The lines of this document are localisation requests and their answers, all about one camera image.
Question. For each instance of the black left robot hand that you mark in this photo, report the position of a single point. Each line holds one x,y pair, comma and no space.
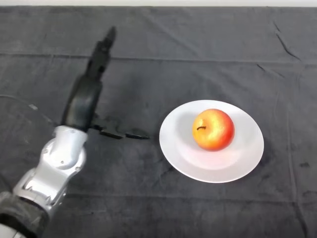
84,99

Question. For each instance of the red yellow apple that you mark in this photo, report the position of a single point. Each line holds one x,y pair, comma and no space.
215,131

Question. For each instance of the white round plate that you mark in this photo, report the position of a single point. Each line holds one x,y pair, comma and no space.
223,163

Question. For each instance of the black cloth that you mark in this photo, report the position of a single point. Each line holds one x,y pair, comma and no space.
223,49

